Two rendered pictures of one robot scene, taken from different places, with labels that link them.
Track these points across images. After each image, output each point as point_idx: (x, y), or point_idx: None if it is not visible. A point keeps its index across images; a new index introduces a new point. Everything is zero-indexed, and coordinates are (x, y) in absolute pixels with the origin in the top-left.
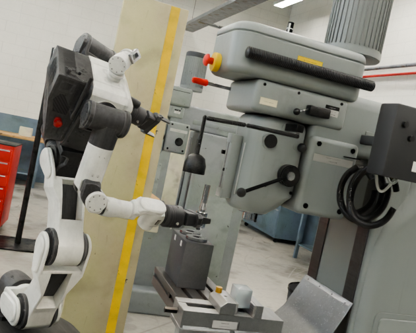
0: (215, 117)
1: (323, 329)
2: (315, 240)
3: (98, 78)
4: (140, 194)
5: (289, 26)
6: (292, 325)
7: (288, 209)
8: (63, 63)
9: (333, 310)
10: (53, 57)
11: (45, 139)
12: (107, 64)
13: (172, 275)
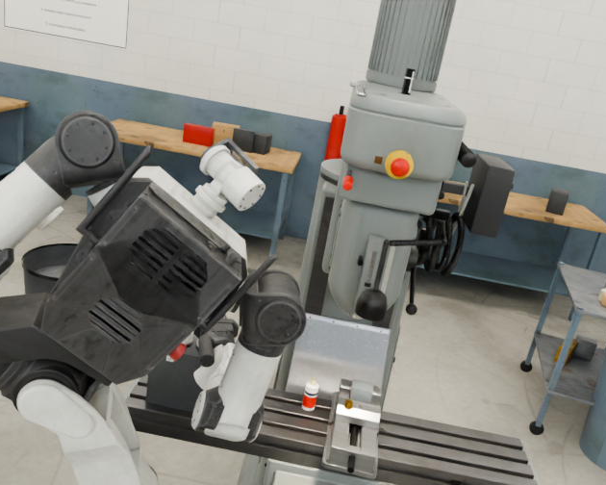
0: (403, 241)
1: (370, 364)
2: (313, 276)
3: (218, 233)
4: None
5: (413, 76)
6: (330, 372)
7: None
8: (199, 242)
9: (370, 342)
10: (141, 228)
11: None
12: (163, 177)
13: (188, 406)
